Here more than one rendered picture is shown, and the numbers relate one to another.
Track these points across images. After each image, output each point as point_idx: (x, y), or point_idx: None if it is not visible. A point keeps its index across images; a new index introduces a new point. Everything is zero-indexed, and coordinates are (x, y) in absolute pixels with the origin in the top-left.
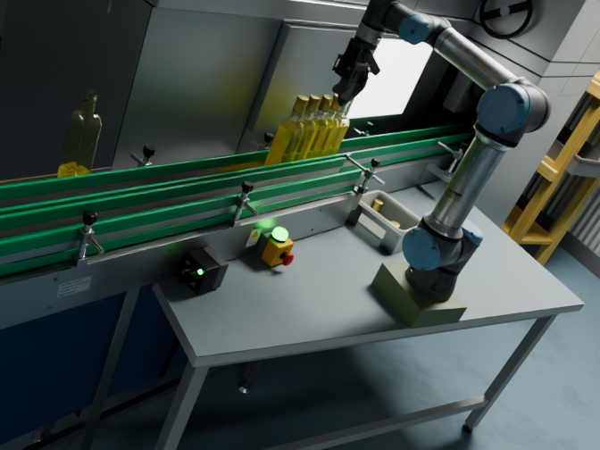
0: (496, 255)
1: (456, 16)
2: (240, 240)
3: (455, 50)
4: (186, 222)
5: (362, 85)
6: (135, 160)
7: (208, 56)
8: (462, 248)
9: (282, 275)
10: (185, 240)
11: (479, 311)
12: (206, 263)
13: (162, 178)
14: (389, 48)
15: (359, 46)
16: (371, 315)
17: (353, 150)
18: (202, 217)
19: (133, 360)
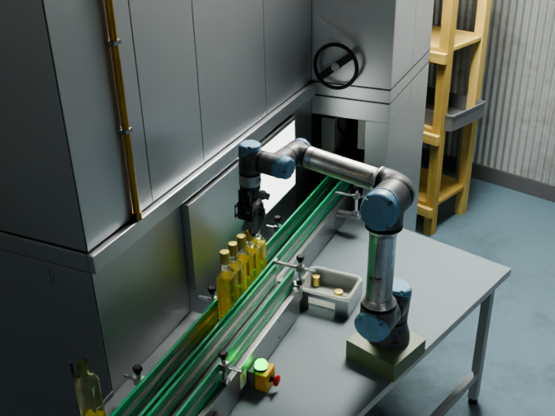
0: (426, 264)
1: (299, 88)
2: (235, 389)
3: (321, 165)
4: (194, 409)
5: (263, 216)
6: (129, 379)
7: (141, 269)
8: (400, 307)
9: (278, 394)
10: None
11: (435, 330)
12: None
13: (154, 379)
14: None
15: (248, 195)
16: (359, 389)
17: (275, 245)
18: (202, 396)
19: None
